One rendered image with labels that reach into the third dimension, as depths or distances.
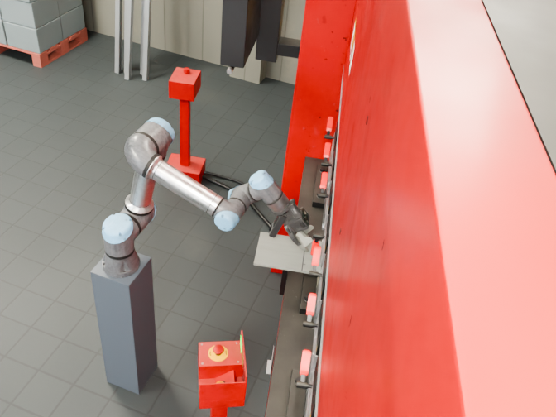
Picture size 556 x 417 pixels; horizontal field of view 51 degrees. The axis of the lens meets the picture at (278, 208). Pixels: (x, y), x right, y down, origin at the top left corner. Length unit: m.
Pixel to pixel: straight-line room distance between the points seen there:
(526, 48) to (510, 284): 0.39
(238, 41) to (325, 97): 0.49
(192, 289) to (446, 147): 3.01
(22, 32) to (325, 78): 3.50
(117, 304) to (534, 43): 2.09
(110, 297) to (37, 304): 0.99
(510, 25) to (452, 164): 0.34
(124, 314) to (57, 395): 0.68
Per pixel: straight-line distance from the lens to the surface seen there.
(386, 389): 0.60
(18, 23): 5.68
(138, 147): 2.05
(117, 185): 4.17
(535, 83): 0.64
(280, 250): 2.24
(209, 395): 2.13
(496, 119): 0.55
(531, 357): 0.35
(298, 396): 1.96
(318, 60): 2.72
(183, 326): 3.25
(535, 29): 0.78
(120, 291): 2.47
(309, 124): 2.88
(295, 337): 2.13
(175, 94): 3.76
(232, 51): 2.91
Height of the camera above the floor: 2.54
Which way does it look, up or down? 40 degrees down
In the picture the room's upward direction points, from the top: 7 degrees clockwise
